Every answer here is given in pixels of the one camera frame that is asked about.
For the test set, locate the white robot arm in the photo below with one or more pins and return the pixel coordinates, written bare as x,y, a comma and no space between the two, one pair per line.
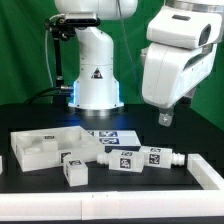
96,91

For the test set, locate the white square tabletop tray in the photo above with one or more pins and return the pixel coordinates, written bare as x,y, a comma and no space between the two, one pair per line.
74,141

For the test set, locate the white fence block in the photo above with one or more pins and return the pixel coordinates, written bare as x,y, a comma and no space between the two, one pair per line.
1,165
204,174

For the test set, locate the black camera on stand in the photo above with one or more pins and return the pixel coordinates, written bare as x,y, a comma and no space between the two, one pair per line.
64,26

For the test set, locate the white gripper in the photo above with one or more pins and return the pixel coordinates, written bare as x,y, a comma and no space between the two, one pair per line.
184,41

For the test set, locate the white front fence rail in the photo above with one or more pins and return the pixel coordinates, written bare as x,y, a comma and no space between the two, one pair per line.
111,205

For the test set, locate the black camera stand pole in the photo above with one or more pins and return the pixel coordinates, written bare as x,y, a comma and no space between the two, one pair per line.
59,100

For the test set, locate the white marker sheet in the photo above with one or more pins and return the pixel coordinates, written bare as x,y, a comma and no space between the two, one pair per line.
116,137

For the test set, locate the white right fence block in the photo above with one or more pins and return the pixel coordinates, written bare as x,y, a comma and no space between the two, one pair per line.
204,174

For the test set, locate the white left fence block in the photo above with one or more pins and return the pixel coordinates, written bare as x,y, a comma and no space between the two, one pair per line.
1,165

